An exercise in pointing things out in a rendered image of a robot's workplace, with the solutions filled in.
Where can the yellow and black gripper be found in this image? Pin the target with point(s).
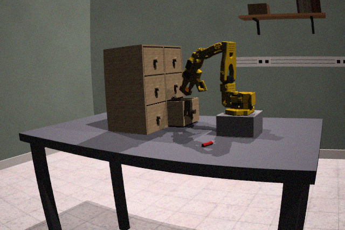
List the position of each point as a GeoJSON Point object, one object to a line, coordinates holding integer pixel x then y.
{"type": "Point", "coordinates": [193, 78]}

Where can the orange nine-volt battery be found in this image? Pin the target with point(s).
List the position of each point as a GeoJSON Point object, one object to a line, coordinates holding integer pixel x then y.
{"type": "Point", "coordinates": [187, 91]}

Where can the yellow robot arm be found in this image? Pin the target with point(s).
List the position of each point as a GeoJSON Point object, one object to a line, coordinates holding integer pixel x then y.
{"type": "Point", "coordinates": [239, 104]}

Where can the brown wooden drawer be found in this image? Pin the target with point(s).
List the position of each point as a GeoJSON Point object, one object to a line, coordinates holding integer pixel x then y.
{"type": "Point", "coordinates": [156, 116]}
{"type": "Point", "coordinates": [154, 88]}
{"type": "Point", "coordinates": [153, 60]}
{"type": "Point", "coordinates": [170, 56]}
{"type": "Point", "coordinates": [173, 83]}

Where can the brown wooden chest of drawers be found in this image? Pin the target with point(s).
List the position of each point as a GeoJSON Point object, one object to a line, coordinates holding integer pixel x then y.
{"type": "Point", "coordinates": [125, 88]}

